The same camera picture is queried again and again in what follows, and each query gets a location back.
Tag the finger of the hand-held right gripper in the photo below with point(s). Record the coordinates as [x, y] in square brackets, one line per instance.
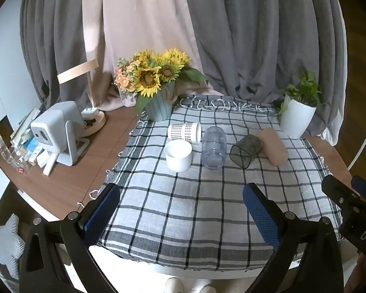
[338, 190]
[364, 187]

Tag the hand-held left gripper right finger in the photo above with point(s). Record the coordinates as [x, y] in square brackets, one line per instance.
[262, 216]

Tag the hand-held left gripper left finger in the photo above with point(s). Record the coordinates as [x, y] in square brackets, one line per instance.
[102, 213]

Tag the dark green translucent cup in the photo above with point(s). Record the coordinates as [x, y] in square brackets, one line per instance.
[247, 149]

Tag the pink cup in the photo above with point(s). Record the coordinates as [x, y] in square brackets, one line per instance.
[274, 146]

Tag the clear plastic cup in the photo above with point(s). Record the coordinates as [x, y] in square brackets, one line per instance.
[214, 149]

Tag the white ceramic cup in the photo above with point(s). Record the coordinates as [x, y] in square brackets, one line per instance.
[178, 158]

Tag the dotted paper cup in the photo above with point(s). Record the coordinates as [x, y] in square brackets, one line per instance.
[183, 131]

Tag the white remote control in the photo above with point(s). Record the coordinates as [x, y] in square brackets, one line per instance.
[49, 164]

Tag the checked grey white cloth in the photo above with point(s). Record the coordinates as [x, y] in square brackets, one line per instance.
[186, 204]

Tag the white plant pot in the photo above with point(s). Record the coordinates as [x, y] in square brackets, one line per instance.
[297, 117]

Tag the pile of small boxes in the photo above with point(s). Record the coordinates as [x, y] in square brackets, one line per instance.
[30, 154]

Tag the striped star pillow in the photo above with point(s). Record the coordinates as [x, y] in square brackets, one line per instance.
[9, 244]

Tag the white projector with stand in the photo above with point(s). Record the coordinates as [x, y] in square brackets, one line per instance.
[53, 128]

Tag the white power adapter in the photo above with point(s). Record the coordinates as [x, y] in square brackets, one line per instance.
[90, 113]

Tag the green leafy plant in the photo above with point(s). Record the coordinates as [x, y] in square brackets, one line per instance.
[306, 90]

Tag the stack of books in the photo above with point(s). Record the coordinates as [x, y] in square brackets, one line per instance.
[24, 125]

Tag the clear plastic bottle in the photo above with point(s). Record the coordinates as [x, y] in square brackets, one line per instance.
[1, 148]

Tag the ribbed blue-green vase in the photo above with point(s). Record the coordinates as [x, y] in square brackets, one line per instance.
[160, 105]

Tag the sunflower bouquet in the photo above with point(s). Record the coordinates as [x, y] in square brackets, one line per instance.
[148, 77]

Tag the wooden desk lamp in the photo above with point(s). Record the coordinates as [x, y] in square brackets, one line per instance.
[77, 70]

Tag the grey curtain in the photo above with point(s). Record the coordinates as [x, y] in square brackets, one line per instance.
[262, 36]
[51, 36]

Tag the pink curtain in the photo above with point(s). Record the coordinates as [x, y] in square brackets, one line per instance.
[140, 15]

